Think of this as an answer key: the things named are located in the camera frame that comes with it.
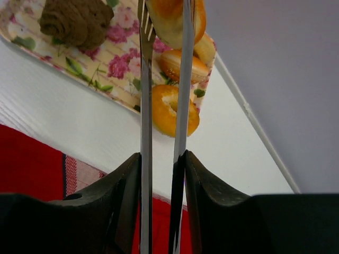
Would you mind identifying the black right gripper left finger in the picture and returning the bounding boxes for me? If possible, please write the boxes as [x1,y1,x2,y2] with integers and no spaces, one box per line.
[1,153,140,253]

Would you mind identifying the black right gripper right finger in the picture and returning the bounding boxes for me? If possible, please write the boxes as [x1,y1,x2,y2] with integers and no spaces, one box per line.
[185,151,338,253]

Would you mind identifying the silver metal tongs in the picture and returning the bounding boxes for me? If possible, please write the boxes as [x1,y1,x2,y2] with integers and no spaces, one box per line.
[138,1,196,253]

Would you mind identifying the large orange-glazed bread roll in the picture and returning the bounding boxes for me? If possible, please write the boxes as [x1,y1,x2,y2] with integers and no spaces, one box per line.
[146,0,207,49]

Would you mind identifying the brown chocolate swirl bread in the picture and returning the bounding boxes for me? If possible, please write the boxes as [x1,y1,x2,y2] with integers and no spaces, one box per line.
[39,0,114,50]

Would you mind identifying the red patterned placemat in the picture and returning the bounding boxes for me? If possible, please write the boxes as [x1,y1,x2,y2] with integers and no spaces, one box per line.
[0,123,191,254]

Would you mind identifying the orange glazed bagel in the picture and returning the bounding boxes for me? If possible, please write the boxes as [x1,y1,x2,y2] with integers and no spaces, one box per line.
[152,85,200,137]

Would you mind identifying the floral rectangular tray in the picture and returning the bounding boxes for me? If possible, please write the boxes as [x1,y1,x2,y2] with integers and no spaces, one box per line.
[0,0,217,116]

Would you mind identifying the sesame sandwich bun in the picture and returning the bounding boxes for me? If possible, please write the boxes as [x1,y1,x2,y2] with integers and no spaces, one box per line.
[159,50,209,84]

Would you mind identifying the small pale round bun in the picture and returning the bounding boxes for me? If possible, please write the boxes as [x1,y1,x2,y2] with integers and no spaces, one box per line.
[193,33,216,65]

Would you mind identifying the aluminium table edge rail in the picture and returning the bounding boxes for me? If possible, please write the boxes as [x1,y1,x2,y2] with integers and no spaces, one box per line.
[215,53,301,194]

